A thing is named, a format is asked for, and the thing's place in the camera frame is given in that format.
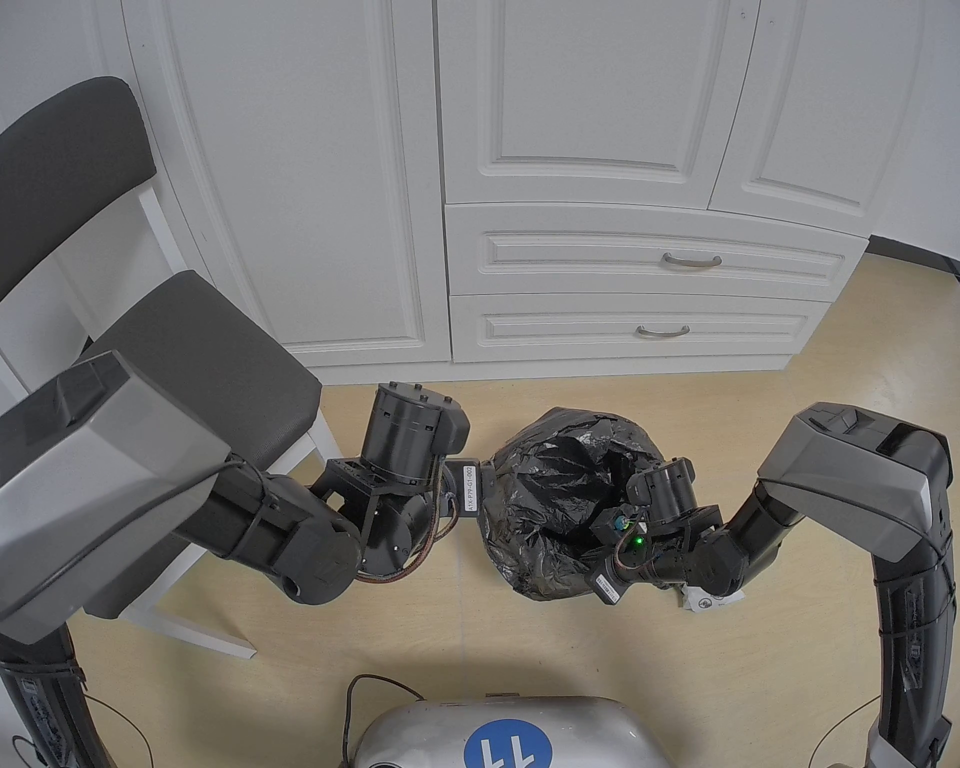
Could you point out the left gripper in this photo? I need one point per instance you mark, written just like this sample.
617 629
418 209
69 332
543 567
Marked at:
465 491

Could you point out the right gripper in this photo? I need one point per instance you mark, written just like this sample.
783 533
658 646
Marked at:
634 576

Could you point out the black plastic bag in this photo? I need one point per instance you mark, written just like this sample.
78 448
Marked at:
540 480

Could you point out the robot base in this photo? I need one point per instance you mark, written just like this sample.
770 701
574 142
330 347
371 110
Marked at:
420 739

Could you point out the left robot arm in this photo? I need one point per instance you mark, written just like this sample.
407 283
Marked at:
112 465

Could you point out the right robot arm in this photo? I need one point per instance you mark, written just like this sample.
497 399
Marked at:
847 480

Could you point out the crumpled white paper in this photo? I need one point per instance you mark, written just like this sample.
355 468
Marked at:
712 600

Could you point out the white chair dark grey seat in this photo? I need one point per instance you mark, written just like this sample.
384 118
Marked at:
187 345

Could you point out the white wardrobe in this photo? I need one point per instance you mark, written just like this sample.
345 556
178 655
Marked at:
585 97

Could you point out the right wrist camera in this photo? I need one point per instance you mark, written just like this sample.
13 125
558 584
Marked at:
615 529

